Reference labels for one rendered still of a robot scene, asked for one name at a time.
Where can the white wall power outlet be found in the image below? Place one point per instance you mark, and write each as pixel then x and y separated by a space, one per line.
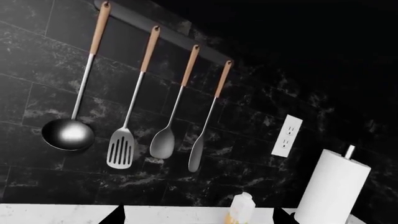
pixel 287 135

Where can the clear plastic bottle yellow liquid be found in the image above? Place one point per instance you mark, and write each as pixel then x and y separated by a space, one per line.
pixel 242 207

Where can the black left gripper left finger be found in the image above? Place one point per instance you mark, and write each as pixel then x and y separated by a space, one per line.
pixel 116 216

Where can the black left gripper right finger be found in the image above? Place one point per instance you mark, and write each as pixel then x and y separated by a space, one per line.
pixel 281 217

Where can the steel paper towel holder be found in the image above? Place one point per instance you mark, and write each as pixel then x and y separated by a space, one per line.
pixel 350 152

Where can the dark wall utensil rail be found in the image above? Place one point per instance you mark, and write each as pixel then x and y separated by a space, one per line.
pixel 174 35

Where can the white paper towel roll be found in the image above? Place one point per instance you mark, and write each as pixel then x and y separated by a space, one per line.
pixel 334 186

